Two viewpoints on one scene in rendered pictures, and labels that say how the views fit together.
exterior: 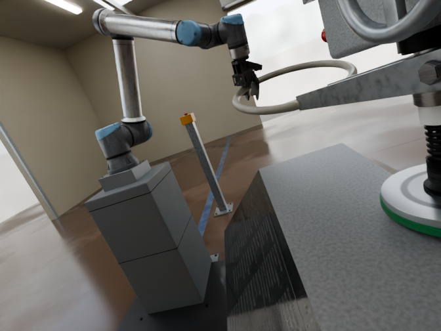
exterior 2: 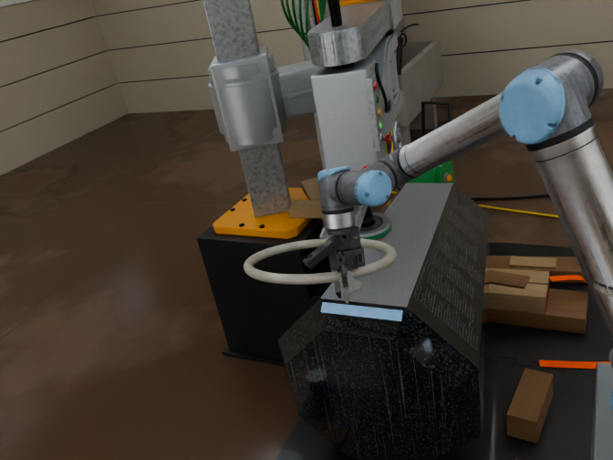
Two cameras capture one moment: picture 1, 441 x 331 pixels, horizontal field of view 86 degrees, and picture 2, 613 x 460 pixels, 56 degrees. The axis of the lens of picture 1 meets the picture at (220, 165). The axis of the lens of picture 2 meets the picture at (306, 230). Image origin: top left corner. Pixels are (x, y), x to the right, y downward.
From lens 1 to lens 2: 270 cm
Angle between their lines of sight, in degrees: 135
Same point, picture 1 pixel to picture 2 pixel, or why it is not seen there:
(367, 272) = (416, 223)
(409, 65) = not seen: hidden behind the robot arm
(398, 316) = (420, 215)
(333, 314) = (434, 217)
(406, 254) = (400, 224)
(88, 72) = not seen: outside the picture
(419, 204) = (383, 221)
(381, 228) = (395, 231)
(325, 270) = (427, 225)
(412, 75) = not seen: hidden behind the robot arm
